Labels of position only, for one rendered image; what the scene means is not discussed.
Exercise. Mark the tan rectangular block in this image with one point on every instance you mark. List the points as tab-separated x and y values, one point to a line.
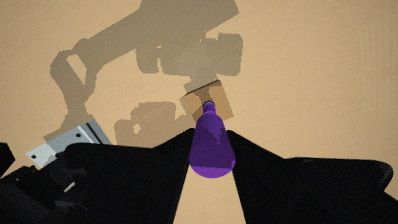
212	92

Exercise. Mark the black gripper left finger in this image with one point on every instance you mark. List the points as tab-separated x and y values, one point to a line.
159	172

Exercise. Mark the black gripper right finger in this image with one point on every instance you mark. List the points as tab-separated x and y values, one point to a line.
270	187

